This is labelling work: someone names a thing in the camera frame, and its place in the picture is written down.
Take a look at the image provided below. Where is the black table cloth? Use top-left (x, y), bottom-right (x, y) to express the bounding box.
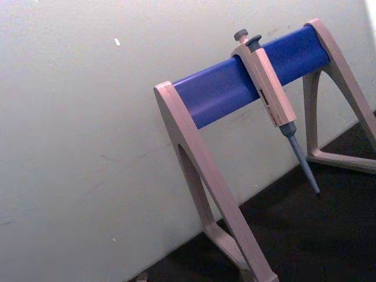
top-left (126, 109), bottom-right (376, 282)

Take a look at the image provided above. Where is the pipette stand with blue bar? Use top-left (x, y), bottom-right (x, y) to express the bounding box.
top-left (153, 18), bottom-right (376, 282)

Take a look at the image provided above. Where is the plain pale wall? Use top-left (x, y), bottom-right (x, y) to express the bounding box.
top-left (0, 0), bottom-right (376, 282)

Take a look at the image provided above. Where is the beige pipette with grey tip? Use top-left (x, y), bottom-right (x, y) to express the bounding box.
top-left (230, 29), bottom-right (321, 198)

